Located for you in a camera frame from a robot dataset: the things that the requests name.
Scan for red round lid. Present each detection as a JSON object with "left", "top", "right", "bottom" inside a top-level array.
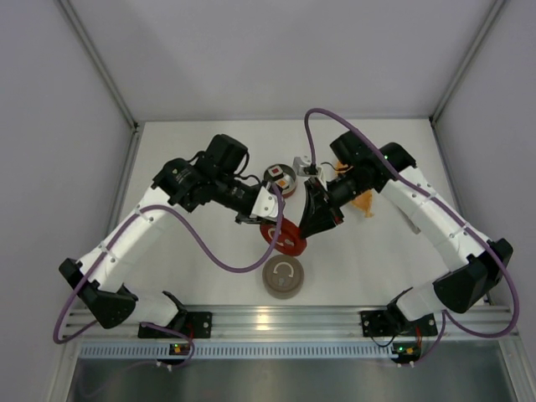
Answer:
[{"left": 260, "top": 218, "right": 307, "bottom": 257}]

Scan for sushi roll orange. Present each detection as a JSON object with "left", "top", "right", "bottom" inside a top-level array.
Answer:
[{"left": 276, "top": 178, "right": 291, "bottom": 192}]

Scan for sushi roll red centre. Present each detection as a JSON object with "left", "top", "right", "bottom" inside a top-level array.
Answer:
[{"left": 266, "top": 165, "right": 285, "bottom": 181}]

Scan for brown round lid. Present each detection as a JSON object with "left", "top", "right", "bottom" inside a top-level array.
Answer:
[{"left": 262, "top": 255, "right": 304, "bottom": 288}]

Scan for metal tongs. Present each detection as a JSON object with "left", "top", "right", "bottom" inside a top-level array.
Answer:
[{"left": 401, "top": 212, "right": 420, "bottom": 235}]

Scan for beige band metal container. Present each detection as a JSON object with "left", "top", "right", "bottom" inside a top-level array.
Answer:
[{"left": 265, "top": 286, "right": 302, "bottom": 300}]

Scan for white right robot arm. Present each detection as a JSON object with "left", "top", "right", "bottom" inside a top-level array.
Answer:
[{"left": 299, "top": 131, "right": 513, "bottom": 333}]

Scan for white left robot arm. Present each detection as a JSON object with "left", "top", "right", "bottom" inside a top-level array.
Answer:
[{"left": 59, "top": 134, "right": 285, "bottom": 329}]

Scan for woven bamboo boat tray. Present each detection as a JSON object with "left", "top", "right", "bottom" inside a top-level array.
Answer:
[{"left": 336, "top": 161, "right": 374, "bottom": 219}]

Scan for red band metal container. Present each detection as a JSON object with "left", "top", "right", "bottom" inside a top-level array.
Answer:
[{"left": 263, "top": 163, "right": 297, "bottom": 198}]

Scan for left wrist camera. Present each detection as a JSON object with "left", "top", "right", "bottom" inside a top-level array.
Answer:
[{"left": 250, "top": 186, "right": 279, "bottom": 220}]

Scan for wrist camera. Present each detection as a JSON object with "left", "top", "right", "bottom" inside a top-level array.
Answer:
[
  {"left": 292, "top": 157, "right": 327, "bottom": 187},
  {"left": 250, "top": 186, "right": 279, "bottom": 220}
]

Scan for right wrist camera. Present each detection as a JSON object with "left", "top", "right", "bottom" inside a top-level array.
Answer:
[{"left": 292, "top": 157, "right": 327, "bottom": 187}]

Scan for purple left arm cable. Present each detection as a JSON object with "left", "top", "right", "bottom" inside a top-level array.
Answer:
[{"left": 52, "top": 186, "right": 286, "bottom": 369}]

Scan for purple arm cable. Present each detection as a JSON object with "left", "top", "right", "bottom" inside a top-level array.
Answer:
[
  {"left": 52, "top": 186, "right": 286, "bottom": 369},
  {"left": 303, "top": 108, "right": 520, "bottom": 365}
]

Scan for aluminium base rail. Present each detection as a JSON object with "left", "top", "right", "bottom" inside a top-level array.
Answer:
[{"left": 60, "top": 305, "right": 512, "bottom": 340}]

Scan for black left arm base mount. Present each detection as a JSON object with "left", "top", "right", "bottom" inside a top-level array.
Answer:
[{"left": 137, "top": 311, "right": 213, "bottom": 339}]

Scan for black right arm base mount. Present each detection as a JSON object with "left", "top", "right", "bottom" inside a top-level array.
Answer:
[{"left": 359, "top": 309, "right": 439, "bottom": 338}]

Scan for slotted grey cable duct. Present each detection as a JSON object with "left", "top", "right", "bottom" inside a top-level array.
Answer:
[{"left": 79, "top": 342, "right": 416, "bottom": 360}]

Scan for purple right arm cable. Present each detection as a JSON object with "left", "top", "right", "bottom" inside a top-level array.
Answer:
[{"left": 303, "top": 108, "right": 520, "bottom": 365}]

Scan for right aluminium frame post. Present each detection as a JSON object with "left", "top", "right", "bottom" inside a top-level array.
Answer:
[{"left": 429, "top": 0, "right": 510, "bottom": 129}]

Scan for aluminium frame post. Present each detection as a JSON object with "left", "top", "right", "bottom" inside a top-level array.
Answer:
[
  {"left": 54, "top": 0, "right": 140, "bottom": 176},
  {"left": 429, "top": 0, "right": 510, "bottom": 129}
]

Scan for left aluminium frame post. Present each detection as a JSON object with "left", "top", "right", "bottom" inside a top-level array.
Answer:
[{"left": 54, "top": 0, "right": 140, "bottom": 176}]

